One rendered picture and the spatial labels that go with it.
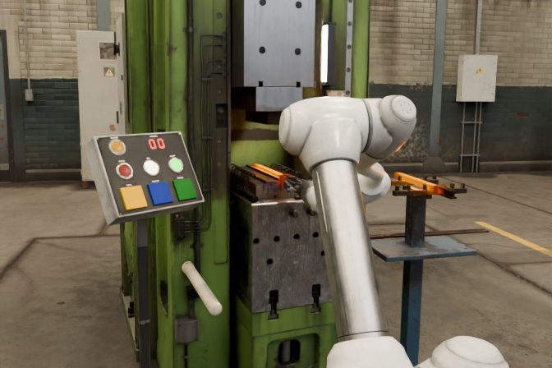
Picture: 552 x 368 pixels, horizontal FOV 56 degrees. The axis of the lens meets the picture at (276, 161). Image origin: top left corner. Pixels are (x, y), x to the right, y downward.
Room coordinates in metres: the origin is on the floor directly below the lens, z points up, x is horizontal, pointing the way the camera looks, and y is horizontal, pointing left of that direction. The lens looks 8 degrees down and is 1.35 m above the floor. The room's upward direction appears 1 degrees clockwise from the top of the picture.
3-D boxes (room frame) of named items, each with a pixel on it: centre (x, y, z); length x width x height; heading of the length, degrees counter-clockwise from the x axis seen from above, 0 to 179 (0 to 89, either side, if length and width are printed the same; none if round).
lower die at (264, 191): (2.27, 0.06, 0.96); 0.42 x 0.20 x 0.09; 22
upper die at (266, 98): (2.27, 0.06, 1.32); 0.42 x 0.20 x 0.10; 22
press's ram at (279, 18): (2.29, 0.03, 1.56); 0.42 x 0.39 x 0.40; 22
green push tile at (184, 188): (1.78, 0.32, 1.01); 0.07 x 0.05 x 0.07; 137
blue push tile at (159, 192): (1.70, 0.39, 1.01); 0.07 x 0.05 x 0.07; 137
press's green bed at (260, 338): (2.30, 0.02, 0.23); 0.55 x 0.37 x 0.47; 22
